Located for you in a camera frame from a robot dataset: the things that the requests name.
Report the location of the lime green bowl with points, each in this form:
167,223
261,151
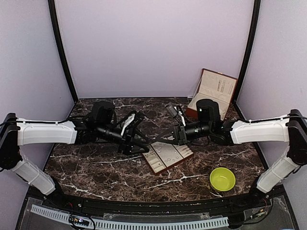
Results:
222,179

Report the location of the red jewelry box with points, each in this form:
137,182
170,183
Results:
215,86

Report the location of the red jewelry tray insert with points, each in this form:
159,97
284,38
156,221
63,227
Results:
163,156

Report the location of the white slotted cable duct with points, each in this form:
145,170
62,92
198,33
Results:
131,222

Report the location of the right black frame post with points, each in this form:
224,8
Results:
248,50

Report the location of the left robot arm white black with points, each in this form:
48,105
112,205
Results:
100,123

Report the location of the black frame post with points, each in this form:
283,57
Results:
248,50
60,48

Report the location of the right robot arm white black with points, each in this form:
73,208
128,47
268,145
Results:
290,128

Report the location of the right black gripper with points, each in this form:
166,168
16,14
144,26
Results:
182,141

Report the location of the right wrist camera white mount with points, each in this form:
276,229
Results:
176,113

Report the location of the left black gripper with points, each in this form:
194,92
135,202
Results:
125,145

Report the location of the left black frame post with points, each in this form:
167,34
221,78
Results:
60,48

